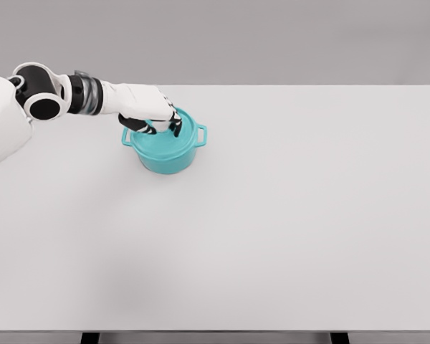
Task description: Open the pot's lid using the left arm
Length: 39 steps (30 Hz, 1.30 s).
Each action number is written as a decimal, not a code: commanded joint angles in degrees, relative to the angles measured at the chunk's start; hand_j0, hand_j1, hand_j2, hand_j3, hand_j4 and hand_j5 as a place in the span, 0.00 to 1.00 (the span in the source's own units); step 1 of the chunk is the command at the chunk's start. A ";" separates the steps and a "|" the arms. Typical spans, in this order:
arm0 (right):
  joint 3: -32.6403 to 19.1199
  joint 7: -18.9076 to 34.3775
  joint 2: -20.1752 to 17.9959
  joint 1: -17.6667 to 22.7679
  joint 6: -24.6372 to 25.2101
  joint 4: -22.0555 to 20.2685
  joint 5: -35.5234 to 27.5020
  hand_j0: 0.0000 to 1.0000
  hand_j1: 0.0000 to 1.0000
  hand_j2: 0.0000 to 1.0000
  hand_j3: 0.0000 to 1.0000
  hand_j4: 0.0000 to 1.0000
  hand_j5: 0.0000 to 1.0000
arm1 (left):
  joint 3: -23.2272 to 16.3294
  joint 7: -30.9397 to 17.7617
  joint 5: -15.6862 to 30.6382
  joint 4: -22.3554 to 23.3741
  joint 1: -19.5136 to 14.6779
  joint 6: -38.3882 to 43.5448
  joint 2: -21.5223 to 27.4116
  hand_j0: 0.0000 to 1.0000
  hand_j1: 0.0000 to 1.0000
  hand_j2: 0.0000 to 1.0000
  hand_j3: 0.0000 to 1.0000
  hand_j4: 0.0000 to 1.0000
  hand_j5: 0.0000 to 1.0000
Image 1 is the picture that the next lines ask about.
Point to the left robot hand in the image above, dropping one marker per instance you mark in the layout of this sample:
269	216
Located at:
147	104

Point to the teal pot lid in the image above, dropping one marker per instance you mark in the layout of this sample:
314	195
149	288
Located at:
172	139

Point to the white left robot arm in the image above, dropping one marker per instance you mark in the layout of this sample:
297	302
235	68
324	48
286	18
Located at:
46	96

